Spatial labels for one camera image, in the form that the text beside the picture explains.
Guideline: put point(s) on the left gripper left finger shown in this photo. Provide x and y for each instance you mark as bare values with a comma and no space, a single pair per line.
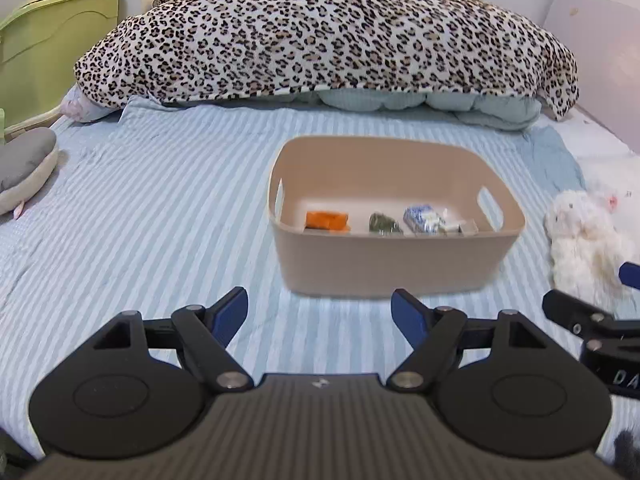
203,337

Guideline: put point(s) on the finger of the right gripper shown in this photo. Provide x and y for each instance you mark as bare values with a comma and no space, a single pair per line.
598,329
629,275

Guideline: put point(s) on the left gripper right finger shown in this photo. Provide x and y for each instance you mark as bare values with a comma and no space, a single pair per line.
434,336

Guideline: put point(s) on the white rectangular box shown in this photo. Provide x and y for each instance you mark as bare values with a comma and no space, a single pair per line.
452,224

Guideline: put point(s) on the blue white tissue pack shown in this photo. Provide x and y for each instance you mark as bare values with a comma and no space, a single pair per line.
423,219

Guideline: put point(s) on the green patterned pouch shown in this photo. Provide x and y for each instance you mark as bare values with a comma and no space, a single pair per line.
382,224

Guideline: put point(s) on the orange sock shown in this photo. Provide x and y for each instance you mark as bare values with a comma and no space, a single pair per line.
331,221

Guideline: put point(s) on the white plush toy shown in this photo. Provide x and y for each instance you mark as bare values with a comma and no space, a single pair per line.
587,250

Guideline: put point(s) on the blue striped bed sheet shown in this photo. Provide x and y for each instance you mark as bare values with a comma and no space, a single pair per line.
155,208

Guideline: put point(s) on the beige plastic storage bin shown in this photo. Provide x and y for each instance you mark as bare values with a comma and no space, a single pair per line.
359,175

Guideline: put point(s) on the teal quilted comforter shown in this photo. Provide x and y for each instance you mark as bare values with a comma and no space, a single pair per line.
507,113

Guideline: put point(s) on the grey plush cushion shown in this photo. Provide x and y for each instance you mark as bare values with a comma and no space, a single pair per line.
27,162

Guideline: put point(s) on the light pink pillow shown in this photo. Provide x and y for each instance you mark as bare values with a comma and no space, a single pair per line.
76,106

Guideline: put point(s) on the leopard print blanket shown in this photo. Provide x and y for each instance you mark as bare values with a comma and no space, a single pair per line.
212,50

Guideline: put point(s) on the green bed frame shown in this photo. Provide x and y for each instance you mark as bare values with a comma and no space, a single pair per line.
40,44

